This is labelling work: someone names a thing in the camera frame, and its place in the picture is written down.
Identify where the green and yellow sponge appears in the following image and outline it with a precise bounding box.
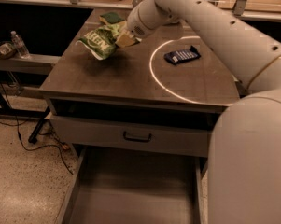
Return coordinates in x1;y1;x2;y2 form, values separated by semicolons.
99;12;126;26

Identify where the open grey middle drawer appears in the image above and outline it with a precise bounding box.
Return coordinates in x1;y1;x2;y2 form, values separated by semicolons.
56;147;208;224

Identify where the small dark bowl with items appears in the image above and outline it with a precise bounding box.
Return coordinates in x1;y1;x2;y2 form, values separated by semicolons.
0;41;16;60

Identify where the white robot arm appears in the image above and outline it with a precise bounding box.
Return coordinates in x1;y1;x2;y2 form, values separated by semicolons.
127;0;281;224

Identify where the dark blue snack bar wrapper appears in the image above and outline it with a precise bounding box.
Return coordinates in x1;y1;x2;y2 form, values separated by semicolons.
163;46;201;65

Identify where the black drawer handle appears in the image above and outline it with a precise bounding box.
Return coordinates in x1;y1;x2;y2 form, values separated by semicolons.
122;131;152;143

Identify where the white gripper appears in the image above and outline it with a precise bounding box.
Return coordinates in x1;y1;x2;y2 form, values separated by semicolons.
115;0;179;48

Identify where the black table leg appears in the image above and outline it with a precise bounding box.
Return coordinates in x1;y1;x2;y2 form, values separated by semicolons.
28;107;50;144

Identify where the black floor cable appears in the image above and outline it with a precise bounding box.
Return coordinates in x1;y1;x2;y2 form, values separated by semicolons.
0;63;75;175

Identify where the grey metal drawer cabinet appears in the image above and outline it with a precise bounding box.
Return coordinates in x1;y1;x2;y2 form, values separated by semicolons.
40;23;239;129

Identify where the grey side shelf ledge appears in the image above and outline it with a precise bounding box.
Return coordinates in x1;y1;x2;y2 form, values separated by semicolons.
0;54;60;75

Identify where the clear plastic water bottle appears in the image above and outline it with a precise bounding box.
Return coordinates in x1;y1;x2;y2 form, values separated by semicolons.
11;31;30;59

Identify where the green jalapeno chip bag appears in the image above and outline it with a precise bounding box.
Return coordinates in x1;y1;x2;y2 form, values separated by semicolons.
77;24;123;61

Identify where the grey top drawer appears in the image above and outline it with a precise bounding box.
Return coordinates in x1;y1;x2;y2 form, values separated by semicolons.
50;115;210;157

